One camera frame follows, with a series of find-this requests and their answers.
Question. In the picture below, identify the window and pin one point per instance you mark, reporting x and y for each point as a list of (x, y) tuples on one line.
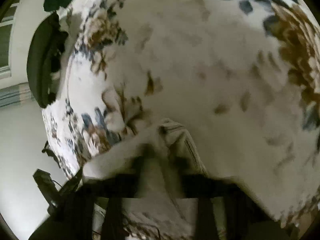
[(5, 45)]

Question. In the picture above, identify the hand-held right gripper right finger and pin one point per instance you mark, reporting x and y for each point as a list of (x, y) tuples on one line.
[(193, 185)]

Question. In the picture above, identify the floral printed blanket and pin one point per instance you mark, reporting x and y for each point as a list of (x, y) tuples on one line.
[(200, 62)]

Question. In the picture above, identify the small white garment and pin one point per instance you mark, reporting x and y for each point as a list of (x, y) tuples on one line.
[(160, 155)]

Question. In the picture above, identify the black device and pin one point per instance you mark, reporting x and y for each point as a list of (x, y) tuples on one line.
[(46, 183)]

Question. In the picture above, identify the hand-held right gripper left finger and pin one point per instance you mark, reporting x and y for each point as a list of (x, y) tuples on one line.
[(125, 183)]

